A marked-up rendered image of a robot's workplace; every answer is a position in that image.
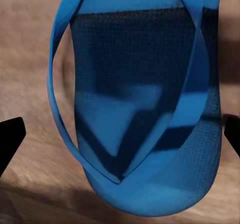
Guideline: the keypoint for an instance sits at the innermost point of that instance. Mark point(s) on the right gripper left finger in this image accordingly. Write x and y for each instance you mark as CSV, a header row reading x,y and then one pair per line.
x,y
12,133

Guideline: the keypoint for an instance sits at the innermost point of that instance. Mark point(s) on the sandal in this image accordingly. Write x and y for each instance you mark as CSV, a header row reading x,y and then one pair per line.
x,y
147,100

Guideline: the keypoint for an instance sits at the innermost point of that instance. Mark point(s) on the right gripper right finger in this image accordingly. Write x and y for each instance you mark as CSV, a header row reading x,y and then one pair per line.
x,y
232,133

